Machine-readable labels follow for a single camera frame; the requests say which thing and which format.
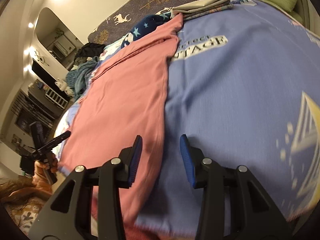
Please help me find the pink garment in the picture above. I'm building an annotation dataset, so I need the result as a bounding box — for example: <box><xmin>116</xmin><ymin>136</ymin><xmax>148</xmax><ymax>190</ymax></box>
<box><xmin>59</xmin><ymin>14</ymin><xmax>183</xmax><ymax>224</ymax></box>

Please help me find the black clothes pile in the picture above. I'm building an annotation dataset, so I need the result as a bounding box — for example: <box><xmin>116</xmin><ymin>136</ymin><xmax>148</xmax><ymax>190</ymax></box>
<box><xmin>74</xmin><ymin>42</ymin><xmax>105</xmax><ymax>61</ymax></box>

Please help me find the left hand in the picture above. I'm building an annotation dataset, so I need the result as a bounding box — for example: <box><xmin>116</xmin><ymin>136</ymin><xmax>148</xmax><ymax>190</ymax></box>
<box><xmin>34</xmin><ymin>152</ymin><xmax>57</xmax><ymax>184</ymax></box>

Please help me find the white slatted rack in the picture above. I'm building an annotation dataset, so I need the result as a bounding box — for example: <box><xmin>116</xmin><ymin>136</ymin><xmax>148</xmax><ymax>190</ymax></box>
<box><xmin>45</xmin><ymin>88</ymin><xmax>68</xmax><ymax>109</ymax></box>

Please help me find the white plush toy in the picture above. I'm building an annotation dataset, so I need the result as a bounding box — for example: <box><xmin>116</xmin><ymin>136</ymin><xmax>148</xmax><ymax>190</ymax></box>
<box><xmin>55</xmin><ymin>79</ymin><xmax>67</xmax><ymax>91</ymax></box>

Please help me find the teal blue blanket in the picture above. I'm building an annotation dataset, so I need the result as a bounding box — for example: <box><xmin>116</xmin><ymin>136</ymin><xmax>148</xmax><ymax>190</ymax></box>
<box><xmin>66</xmin><ymin>56</ymin><xmax>99</xmax><ymax>100</ymax></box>

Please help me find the navy star fleece garment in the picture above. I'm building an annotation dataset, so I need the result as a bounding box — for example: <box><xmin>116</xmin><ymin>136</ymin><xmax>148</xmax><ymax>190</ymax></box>
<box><xmin>121</xmin><ymin>12</ymin><xmax>171</xmax><ymax>48</ymax></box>

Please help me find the dark deer-print mattress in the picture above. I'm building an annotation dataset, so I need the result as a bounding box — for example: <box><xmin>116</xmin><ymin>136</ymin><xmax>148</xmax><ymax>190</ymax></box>
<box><xmin>88</xmin><ymin>0</ymin><xmax>196</xmax><ymax>44</ymax></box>

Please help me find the folded grey cloth stack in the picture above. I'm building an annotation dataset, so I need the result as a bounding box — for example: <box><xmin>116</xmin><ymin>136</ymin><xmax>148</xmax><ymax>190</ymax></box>
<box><xmin>170</xmin><ymin>0</ymin><xmax>233</xmax><ymax>21</ymax></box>

